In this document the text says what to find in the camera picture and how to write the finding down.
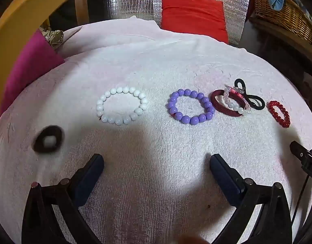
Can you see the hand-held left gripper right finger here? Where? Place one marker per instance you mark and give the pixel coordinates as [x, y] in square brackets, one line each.
[224, 175]

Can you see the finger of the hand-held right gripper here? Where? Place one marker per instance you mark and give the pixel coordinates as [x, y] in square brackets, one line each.
[297, 151]

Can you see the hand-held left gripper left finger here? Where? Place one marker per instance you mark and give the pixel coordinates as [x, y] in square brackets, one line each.
[91, 172]

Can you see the dark brown scrunchie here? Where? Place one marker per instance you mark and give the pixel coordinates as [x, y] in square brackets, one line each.
[39, 144]

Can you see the white terry towel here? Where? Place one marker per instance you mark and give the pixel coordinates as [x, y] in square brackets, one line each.
[156, 137]

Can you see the magenta cushion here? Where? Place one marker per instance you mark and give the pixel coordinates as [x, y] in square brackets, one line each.
[31, 61]

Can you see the wicker basket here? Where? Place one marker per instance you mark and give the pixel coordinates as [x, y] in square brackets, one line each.
[285, 15]

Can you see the patterned crumpled cloth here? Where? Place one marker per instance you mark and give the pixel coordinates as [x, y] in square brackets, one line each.
[53, 36]

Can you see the red cushion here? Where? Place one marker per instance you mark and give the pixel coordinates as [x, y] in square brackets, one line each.
[194, 15]

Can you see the silver insulation mat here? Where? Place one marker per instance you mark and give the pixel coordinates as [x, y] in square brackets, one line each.
[135, 0]

